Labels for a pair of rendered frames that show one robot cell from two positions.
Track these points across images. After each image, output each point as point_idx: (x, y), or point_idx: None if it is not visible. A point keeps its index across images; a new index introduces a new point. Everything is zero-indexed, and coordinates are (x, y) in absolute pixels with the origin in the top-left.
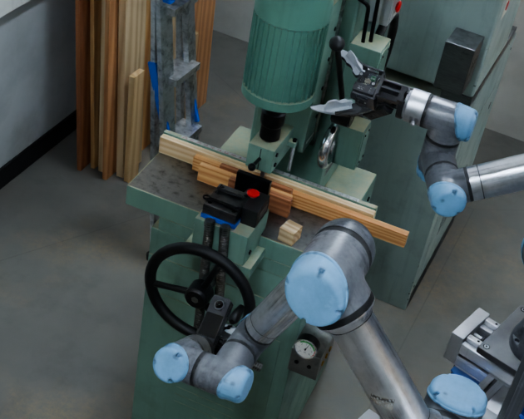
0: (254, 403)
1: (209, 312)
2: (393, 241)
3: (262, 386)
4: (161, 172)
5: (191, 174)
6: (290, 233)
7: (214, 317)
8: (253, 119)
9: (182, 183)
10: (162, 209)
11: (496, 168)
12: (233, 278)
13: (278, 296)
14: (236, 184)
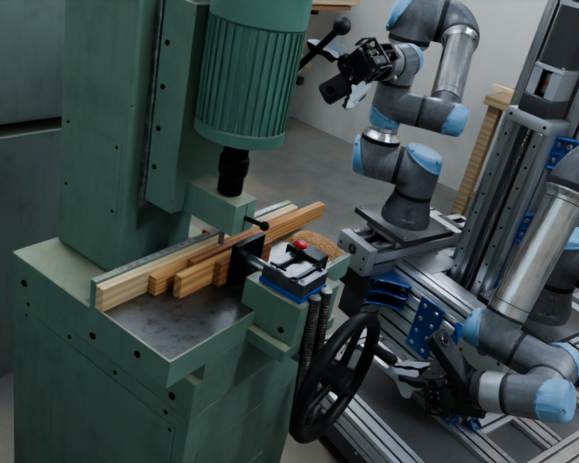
0: (270, 456)
1: (448, 354)
2: (315, 218)
3: (278, 432)
4: (152, 322)
5: (166, 299)
6: None
7: (454, 354)
8: (123, 207)
9: (182, 311)
10: (210, 351)
11: (458, 77)
12: (376, 324)
13: (550, 260)
14: (236, 262)
